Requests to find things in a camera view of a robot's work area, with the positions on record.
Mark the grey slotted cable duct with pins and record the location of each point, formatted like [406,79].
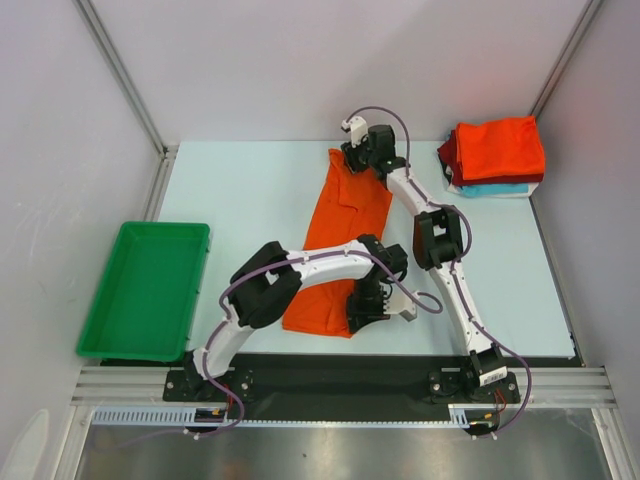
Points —
[209,417]

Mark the aluminium corner post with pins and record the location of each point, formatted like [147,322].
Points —
[577,35]
[114,62]

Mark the left aluminium corner post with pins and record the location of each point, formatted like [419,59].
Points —
[114,62]

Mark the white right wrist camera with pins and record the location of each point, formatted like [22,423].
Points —
[357,127]

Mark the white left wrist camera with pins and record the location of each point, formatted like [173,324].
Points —
[401,305]

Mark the aluminium front rail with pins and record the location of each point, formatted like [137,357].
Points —
[141,386]

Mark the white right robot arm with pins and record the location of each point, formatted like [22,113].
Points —
[437,239]

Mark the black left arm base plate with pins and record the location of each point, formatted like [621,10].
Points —
[186,385]

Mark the folded light blue t shirt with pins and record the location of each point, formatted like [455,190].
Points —
[509,190]

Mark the black table edge mat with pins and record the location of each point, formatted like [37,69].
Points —
[348,388]

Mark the folded dark red t shirt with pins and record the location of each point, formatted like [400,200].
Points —
[447,154]

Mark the green plastic tray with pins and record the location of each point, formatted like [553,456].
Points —
[145,302]

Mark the orange t shirt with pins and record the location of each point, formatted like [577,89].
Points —
[348,206]
[508,147]

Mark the folded orange t shirt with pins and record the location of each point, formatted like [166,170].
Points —
[508,147]

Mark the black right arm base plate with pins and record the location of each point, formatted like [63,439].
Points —
[457,385]

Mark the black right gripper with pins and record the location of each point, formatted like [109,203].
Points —
[355,158]

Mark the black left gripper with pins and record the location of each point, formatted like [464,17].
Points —
[359,318]

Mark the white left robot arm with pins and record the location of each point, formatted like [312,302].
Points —
[261,291]

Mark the right aluminium corner post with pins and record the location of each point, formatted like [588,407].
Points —
[577,35]

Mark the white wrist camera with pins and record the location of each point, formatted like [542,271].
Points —
[357,127]
[401,305]

